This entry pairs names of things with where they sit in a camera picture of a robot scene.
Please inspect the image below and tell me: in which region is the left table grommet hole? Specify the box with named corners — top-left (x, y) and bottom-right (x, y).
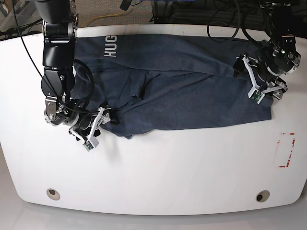
top-left (47, 188), bottom-right (60, 201)

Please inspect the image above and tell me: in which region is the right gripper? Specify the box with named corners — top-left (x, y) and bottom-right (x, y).
top-left (69, 105), bottom-right (120, 144)

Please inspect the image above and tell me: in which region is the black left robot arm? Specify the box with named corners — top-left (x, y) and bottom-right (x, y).
top-left (228, 0), bottom-right (301, 104)

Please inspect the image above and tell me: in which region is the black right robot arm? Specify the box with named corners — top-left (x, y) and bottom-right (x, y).
top-left (34, 0), bottom-right (118, 150)

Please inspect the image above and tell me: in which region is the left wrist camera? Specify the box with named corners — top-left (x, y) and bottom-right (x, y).
top-left (248, 88), bottom-right (265, 104)

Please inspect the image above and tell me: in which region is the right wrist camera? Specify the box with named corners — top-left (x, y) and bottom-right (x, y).
top-left (83, 137), bottom-right (99, 151)

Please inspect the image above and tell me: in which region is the red tape rectangle marking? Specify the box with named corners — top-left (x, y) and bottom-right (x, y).
top-left (274, 132), bottom-right (295, 168)

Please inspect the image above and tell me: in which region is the right table grommet hole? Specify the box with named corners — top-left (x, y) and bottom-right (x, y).
top-left (256, 190), bottom-right (270, 203)

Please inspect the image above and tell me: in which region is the yellow cable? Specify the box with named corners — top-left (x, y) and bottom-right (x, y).
top-left (83, 9), bottom-right (127, 27)

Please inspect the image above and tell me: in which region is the dark blue T-shirt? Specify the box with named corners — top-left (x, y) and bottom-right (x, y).
top-left (75, 34), bottom-right (273, 138)

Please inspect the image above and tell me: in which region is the table grommet hole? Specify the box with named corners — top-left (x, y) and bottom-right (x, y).
top-left (47, 188), bottom-right (60, 201)
top-left (256, 190), bottom-right (270, 203)

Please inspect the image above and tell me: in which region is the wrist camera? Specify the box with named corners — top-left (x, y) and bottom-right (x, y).
top-left (248, 88), bottom-right (265, 104)
top-left (83, 137), bottom-right (99, 151)

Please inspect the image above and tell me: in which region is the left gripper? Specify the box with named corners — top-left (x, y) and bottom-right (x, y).
top-left (233, 54), bottom-right (288, 100)

